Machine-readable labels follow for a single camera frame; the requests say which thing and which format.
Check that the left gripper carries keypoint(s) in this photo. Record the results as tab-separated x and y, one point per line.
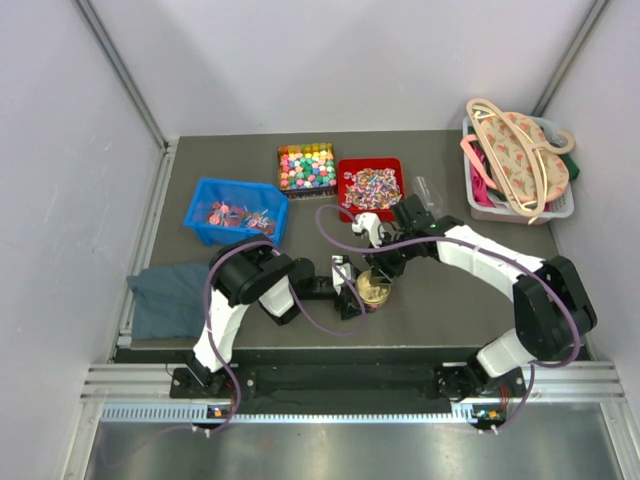
351	306

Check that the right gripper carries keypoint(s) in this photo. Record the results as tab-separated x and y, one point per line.
379	261

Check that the clear glass jar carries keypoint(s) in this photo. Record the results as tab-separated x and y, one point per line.
374	303

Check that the round cream jar lid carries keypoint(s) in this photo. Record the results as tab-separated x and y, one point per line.
366	288

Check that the clear plastic scoop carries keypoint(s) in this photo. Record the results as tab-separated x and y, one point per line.
428	195

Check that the blue plastic candy bin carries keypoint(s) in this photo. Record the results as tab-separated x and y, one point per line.
223	212

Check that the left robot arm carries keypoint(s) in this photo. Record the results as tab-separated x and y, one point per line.
255	271

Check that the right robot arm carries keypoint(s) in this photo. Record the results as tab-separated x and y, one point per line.
552	310

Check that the red tray of swirl lollipops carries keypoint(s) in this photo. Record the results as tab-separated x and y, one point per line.
370	185

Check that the folded dark blue cloth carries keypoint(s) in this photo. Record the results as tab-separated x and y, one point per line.
168	302

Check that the white basket of clothes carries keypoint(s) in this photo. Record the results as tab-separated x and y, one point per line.
488	204

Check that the beige clothes hanger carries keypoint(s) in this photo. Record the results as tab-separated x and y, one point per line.
512	154

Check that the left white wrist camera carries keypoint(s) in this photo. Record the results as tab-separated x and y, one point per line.
343	273

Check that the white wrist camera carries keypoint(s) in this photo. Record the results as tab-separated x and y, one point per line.
343	273
370	225

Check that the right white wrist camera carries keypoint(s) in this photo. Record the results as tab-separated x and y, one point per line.
370	225

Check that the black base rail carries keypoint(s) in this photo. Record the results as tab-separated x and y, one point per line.
342	381

